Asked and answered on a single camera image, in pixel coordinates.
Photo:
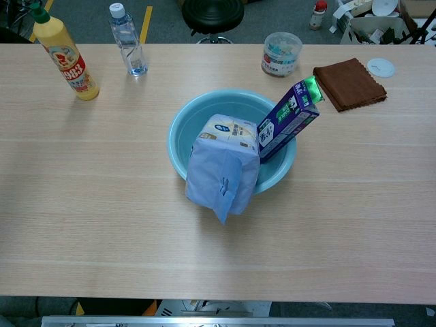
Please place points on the aluminium profile rail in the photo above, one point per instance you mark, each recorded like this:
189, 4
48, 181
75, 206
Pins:
218, 322

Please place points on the light blue plastic basin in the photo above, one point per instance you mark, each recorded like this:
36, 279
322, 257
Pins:
204, 109

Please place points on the yellow detergent bottle green cap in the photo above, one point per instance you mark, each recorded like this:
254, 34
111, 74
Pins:
68, 64

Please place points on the clear plastic water bottle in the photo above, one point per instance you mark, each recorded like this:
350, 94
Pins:
131, 51

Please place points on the black round stool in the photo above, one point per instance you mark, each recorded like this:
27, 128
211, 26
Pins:
213, 15

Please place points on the brown folded cloth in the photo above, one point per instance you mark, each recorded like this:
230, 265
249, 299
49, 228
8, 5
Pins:
349, 85

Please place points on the clear jar of binder clips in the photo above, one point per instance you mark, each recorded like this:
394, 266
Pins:
281, 54

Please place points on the white bottle red cap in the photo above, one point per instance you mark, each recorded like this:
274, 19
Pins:
317, 17

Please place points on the blue white tissue pack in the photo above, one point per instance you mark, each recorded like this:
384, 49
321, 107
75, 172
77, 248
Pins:
218, 170

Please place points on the purple toothpaste box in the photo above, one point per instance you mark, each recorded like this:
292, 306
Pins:
284, 131

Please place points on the black tripod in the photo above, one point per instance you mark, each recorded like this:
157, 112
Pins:
422, 32

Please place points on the white cardboard box of clutter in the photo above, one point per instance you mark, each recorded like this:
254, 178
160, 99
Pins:
374, 24

